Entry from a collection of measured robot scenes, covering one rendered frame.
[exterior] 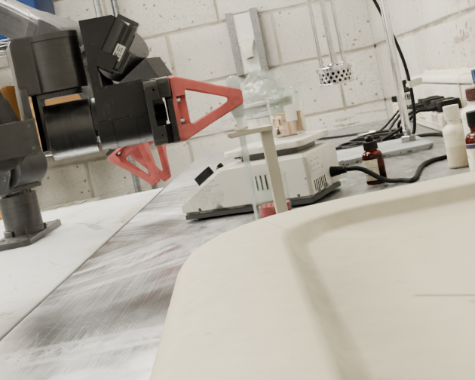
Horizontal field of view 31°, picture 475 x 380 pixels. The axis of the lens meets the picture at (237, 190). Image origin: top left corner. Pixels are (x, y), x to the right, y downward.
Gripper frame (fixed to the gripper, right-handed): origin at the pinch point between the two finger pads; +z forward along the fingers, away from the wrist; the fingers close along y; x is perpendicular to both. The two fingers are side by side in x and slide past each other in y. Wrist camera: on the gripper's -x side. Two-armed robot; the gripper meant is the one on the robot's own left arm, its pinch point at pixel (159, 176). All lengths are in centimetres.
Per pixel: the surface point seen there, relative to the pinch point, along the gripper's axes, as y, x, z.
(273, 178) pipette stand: -27.4, -26.8, 12.9
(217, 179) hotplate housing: -5.4, -10.4, 6.4
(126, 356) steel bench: -61, -24, 20
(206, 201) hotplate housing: -5.4, -6.9, 7.9
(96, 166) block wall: 197, 134, -56
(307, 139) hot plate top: -2.5, -23.4, 9.5
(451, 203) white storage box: -96, -59, 21
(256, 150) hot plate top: -4.9, -17.4, 6.7
